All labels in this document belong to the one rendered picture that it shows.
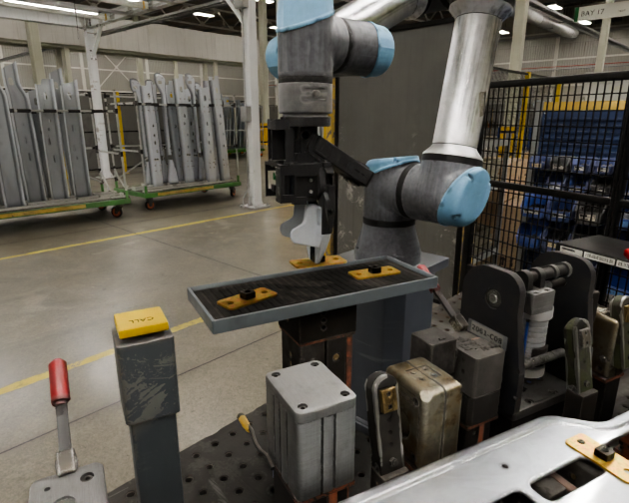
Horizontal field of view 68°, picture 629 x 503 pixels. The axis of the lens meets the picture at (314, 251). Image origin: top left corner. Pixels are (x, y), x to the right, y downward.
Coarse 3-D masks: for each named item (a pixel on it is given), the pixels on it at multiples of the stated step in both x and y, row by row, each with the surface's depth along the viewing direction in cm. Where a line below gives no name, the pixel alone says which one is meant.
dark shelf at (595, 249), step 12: (576, 240) 151; (588, 240) 151; (600, 240) 151; (612, 240) 151; (576, 252) 143; (588, 252) 139; (600, 252) 137; (612, 252) 137; (612, 264) 134; (624, 264) 131
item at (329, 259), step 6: (306, 258) 73; (312, 258) 72; (324, 258) 72; (330, 258) 73; (336, 258) 74; (342, 258) 73; (294, 264) 70; (300, 264) 70; (306, 264) 70; (312, 264) 70; (318, 264) 71; (324, 264) 71; (330, 264) 71
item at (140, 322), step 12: (132, 312) 63; (144, 312) 63; (156, 312) 63; (120, 324) 59; (132, 324) 59; (144, 324) 59; (156, 324) 59; (168, 324) 60; (120, 336) 58; (132, 336) 58
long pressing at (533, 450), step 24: (504, 432) 63; (528, 432) 64; (552, 432) 64; (576, 432) 64; (600, 432) 64; (624, 432) 64; (456, 456) 59; (480, 456) 59; (504, 456) 59; (528, 456) 59; (552, 456) 59; (576, 456) 59; (408, 480) 55; (432, 480) 55; (456, 480) 55; (480, 480) 55; (504, 480) 55; (528, 480) 55; (600, 480) 55
